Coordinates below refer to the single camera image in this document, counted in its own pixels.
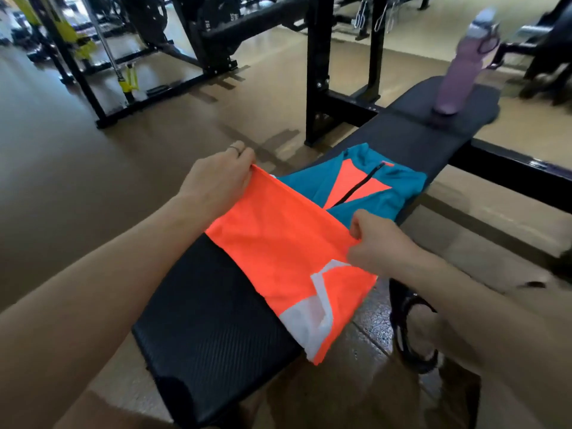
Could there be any person's right hand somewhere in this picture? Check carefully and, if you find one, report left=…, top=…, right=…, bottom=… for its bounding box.
left=346, top=209, right=425, bottom=280

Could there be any yellow black gym machine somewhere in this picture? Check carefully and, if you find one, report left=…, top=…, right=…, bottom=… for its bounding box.
left=8, top=0, right=98, bottom=61

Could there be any black power rack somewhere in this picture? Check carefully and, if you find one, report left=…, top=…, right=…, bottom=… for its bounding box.
left=29, top=0, right=313, bottom=130

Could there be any black steel bench frame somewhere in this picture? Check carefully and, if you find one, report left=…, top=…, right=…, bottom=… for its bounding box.
left=305, top=0, right=572, bottom=273

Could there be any rack of black weight plates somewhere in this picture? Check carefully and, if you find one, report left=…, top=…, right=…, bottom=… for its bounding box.
left=491, top=0, right=572, bottom=105

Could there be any person's left hand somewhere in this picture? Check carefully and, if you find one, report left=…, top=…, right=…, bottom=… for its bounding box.
left=176, top=140, right=256, bottom=219

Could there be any black right slipper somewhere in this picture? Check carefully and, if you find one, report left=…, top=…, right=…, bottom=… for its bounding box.
left=388, top=279, right=441, bottom=375

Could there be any yellow safety catch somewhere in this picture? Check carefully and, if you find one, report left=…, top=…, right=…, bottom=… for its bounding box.
left=118, top=63, right=140, bottom=94

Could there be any black ribbed bench pad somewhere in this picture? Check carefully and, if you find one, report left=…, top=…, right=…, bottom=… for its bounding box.
left=132, top=76, right=501, bottom=429

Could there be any pink water bottle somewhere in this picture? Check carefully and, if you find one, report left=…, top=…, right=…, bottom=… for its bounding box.
left=433, top=7, right=501, bottom=116

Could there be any person's right forearm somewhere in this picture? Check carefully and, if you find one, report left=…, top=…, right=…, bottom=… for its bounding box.
left=402, top=254, right=572, bottom=429

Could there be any person's left forearm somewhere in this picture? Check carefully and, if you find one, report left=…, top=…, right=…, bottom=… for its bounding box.
left=0, top=196, right=211, bottom=429

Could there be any person's left leg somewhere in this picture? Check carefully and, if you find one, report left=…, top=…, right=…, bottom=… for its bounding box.
left=53, top=390, right=179, bottom=429

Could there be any orange teal white jersey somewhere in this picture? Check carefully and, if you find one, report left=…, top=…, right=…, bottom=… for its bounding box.
left=205, top=142, right=428, bottom=366

